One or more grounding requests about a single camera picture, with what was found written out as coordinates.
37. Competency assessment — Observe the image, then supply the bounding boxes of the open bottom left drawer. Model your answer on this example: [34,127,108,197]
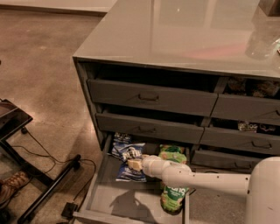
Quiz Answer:
[73,136,189,224]

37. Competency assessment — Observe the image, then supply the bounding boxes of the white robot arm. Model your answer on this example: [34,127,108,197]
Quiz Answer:
[128,155,280,224]

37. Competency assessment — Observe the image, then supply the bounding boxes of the grey top left drawer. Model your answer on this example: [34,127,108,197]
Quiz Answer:
[87,80,217,116]

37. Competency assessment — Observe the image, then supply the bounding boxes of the snack bags in middle drawer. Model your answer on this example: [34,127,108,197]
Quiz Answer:
[238,122,277,134]

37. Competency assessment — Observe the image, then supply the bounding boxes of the grey middle left drawer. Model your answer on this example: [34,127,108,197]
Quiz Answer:
[95,113,204,144]

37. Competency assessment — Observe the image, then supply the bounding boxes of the grey top right drawer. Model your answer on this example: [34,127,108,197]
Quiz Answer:
[212,94,280,126]

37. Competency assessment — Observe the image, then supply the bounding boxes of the blue kettle chip bag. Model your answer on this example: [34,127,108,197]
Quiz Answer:
[111,143,146,182]

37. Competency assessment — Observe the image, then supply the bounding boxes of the front green dang bag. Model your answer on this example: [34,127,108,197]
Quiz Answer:
[160,185,189,215]

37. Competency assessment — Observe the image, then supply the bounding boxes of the grey bottom right drawer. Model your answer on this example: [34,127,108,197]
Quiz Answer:
[191,150,261,172]

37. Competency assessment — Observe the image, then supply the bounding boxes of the black power adapter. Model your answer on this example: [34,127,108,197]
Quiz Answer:
[61,202,78,219]

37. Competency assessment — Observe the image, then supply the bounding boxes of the grey drawer cabinet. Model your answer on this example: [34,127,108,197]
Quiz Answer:
[73,0,280,224]

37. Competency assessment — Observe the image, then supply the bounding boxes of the green dang bag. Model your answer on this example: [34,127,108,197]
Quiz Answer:
[158,144,187,164]
[160,185,189,215]

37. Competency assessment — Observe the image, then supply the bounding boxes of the grey drawer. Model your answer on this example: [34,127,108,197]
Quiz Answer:
[95,113,204,144]
[200,128,280,155]
[212,94,280,126]
[191,150,261,172]
[87,80,217,116]

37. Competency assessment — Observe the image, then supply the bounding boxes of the brown shoe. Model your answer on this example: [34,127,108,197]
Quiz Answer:
[0,171,30,208]

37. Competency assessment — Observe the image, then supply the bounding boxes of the rear green dang bag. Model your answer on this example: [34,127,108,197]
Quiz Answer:
[158,144,187,164]

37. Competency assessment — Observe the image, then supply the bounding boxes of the grey middle right drawer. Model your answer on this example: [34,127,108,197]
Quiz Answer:
[200,128,280,155]

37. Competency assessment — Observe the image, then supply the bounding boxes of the black cart stand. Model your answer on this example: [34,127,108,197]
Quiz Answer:
[0,100,81,224]

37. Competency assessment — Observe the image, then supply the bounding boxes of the black floor cable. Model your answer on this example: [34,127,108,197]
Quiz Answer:
[11,128,97,205]

